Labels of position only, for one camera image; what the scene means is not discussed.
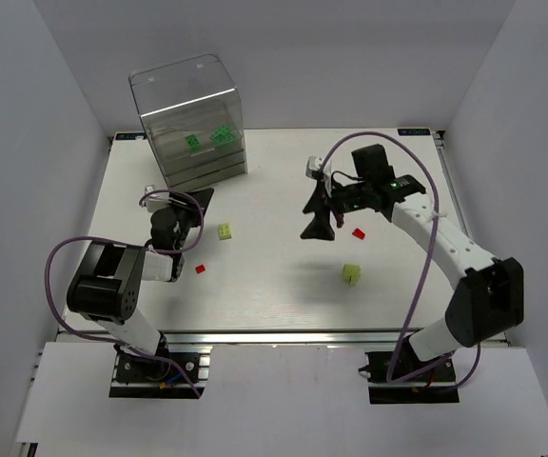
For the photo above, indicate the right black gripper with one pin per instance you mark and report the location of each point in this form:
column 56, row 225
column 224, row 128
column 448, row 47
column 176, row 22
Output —
column 329, row 202

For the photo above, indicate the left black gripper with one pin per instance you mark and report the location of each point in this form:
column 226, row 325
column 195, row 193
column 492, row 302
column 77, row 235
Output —
column 192, row 205

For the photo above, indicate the green square lego brick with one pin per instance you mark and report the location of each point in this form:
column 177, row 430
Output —
column 192, row 142

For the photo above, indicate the green long lego brick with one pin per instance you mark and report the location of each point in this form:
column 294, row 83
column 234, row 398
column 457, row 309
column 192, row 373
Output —
column 222, row 135

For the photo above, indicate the clear plastic drawer container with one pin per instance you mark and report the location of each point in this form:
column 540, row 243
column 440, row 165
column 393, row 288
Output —
column 195, row 95

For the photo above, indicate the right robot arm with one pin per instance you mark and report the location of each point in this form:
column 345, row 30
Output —
column 488, row 292

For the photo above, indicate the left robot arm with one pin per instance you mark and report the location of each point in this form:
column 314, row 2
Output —
column 105, row 288

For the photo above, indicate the small red lego flat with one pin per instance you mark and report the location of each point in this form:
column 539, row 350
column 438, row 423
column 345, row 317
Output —
column 358, row 233

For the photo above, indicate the yellow square lego brick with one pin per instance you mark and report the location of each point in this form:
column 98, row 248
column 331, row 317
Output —
column 224, row 231

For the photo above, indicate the yellow lego brick right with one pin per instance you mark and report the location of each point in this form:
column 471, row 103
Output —
column 351, row 274

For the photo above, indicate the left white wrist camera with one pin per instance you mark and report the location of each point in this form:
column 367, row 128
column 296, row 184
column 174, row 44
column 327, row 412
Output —
column 154, row 199

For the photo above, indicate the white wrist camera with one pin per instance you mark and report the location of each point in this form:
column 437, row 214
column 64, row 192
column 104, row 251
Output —
column 317, row 170
column 154, row 199

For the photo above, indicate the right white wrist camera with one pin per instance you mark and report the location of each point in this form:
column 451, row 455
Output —
column 317, row 170

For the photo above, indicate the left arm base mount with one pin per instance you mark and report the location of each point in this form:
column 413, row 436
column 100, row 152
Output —
column 137, row 377

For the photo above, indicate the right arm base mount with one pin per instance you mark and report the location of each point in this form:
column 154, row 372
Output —
column 433, row 387

